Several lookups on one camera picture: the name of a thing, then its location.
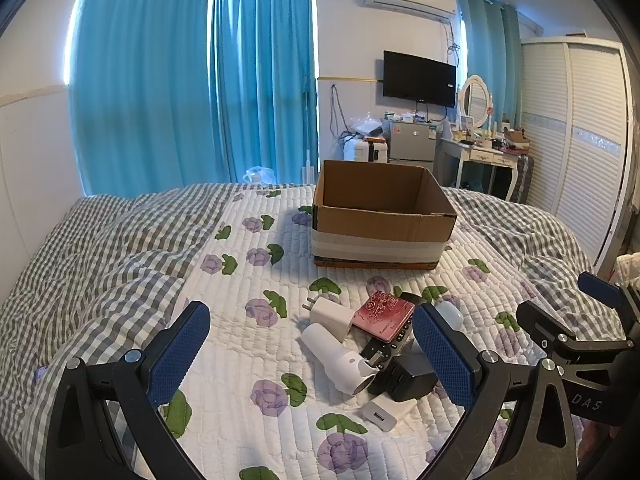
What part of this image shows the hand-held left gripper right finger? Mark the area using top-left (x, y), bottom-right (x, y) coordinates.
top-left (411, 302), bottom-right (582, 480)

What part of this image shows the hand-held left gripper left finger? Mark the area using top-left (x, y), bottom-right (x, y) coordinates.
top-left (45, 301), bottom-right (212, 480)

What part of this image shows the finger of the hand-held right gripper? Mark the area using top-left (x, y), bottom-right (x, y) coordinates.
top-left (516, 301), bottom-right (577, 357)
top-left (577, 271), bottom-right (628, 313)

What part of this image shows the black power adapter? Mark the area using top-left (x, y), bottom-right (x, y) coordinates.
top-left (368, 355), bottom-right (438, 402)

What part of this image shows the small white cup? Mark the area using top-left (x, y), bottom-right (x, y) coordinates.
top-left (435, 295), bottom-right (465, 332)

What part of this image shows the black remote control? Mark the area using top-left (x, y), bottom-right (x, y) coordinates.
top-left (361, 327), bottom-right (417, 367)

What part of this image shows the pink rose-embossed box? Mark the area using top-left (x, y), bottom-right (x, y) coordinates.
top-left (353, 291), bottom-right (416, 343)

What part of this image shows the white adapter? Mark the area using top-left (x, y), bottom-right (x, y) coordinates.
top-left (362, 392), bottom-right (418, 432)

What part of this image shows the white cylindrical device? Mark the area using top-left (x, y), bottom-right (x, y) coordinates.
top-left (301, 322), bottom-right (381, 397)

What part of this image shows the white plug charger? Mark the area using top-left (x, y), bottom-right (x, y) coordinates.
top-left (301, 296), bottom-right (357, 343)

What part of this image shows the white floral quilted blanket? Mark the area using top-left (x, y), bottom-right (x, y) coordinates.
top-left (135, 182), bottom-right (566, 480)

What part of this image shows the dark striped suitcase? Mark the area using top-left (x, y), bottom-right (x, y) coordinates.
top-left (515, 154), bottom-right (535, 203)

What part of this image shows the white louvered wardrobe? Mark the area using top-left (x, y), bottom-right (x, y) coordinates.
top-left (520, 37), bottom-right (633, 266)

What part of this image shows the white dressing table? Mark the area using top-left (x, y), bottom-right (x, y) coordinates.
top-left (434, 135), bottom-right (521, 202)

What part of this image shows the clear plastic bag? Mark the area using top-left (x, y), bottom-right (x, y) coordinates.
top-left (243, 165), bottom-right (277, 186)

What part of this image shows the small grey fridge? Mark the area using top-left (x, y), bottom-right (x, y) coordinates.
top-left (389, 121), bottom-right (436, 163)

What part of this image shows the white suitcase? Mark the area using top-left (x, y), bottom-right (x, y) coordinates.
top-left (342, 137), bottom-right (390, 163)

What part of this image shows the white oval mirror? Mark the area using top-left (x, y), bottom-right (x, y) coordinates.
top-left (458, 75), bottom-right (493, 128)

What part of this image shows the narrow teal curtain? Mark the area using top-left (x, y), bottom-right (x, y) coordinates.
top-left (457, 0), bottom-right (523, 131)

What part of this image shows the wide teal curtain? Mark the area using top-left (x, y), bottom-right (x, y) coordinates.
top-left (67, 0), bottom-right (212, 196)

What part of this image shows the black wall cable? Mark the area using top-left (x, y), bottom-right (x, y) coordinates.
top-left (330, 85), bottom-right (352, 142)

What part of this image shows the black wall television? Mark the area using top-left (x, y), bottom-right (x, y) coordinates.
top-left (382, 50), bottom-right (458, 109)

